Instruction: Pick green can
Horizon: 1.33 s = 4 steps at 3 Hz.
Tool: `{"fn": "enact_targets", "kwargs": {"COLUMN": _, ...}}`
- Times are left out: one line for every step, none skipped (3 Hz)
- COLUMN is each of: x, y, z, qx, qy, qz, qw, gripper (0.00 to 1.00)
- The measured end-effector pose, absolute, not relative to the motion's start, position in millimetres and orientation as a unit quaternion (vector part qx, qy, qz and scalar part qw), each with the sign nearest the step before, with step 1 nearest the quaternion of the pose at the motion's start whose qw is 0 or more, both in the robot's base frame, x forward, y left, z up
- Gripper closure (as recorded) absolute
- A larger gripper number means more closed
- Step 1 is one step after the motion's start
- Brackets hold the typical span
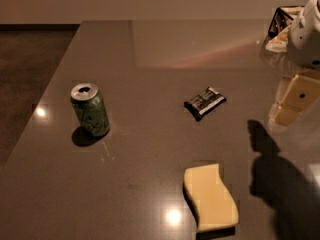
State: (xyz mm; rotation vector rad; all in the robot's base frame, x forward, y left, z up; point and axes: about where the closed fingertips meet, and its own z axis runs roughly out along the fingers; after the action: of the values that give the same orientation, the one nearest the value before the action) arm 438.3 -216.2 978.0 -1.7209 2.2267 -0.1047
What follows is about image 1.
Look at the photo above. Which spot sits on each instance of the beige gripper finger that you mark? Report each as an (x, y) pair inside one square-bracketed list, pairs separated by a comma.
[(302, 91), (282, 88)]

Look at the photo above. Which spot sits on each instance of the green soda can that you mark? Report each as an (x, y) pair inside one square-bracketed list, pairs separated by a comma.
[(88, 104)]

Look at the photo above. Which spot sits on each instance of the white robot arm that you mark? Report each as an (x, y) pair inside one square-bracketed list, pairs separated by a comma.
[(295, 31)]

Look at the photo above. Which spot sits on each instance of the black snack bar wrapper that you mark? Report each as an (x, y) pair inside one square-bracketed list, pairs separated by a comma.
[(205, 102)]

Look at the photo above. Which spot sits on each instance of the yellow sponge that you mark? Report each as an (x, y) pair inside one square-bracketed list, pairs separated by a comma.
[(214, 206)]

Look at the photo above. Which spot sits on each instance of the black wire basket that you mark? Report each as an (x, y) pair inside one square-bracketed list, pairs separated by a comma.
[(279, 27)]

